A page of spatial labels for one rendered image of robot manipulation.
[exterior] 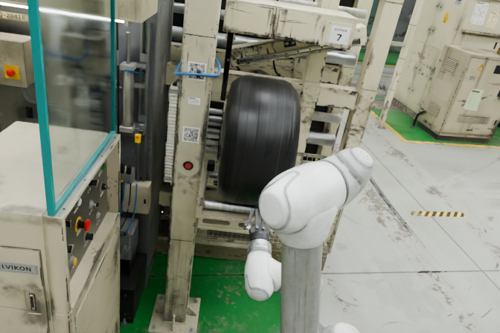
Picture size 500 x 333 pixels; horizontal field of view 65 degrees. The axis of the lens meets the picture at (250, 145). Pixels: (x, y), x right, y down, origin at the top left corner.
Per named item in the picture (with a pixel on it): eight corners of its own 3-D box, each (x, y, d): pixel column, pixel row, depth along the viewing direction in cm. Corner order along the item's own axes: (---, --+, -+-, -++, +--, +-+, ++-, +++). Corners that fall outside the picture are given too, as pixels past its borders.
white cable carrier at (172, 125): (164, 181, 187) (170, 85, 166) (166, 176, 191) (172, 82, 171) (173, 183, 187) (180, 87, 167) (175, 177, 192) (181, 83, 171)
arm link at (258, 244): (248, 248, 141) (249, 235, 146) (245, 262, 147) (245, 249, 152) (274, 251, 142) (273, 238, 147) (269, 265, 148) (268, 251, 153)
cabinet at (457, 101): (437, 141, 556) (471, 53, 502) (414, 124, 607) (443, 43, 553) (490, 145, 576) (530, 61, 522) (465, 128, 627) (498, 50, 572)
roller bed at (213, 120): (184, 154, 224) (187, 106, 211) (187, 143, 237) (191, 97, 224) (218, 159, 225) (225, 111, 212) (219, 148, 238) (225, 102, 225)
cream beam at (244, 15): (222, 32, 181) (226, -2, 174) (225, 23, 203) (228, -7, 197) (350, 51, 185) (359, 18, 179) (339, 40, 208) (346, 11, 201)
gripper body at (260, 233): (272, 239, 147) (271, 219, 154) (249, 237, 146) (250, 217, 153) (268, 251, 152) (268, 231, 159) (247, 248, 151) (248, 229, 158)
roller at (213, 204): (203, 196, 185) (202, 203, 188) (202, 203, 182) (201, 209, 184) (276, 205, 188) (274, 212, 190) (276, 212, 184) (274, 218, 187)
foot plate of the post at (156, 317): (147, 332, 221) (148, 327, 219) (157, 295, 245) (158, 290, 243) (195, 337, 223) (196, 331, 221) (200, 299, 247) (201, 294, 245)
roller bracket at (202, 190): (194, 218, 181) (196, 201, 177) (203, 175, 217) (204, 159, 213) (202, 219, 182) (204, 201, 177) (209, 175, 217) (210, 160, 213)
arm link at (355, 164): (325, 173, 115) (294, 185, 107) (360, 131, 103) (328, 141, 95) (354, 209, 110) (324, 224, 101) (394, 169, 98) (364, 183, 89)
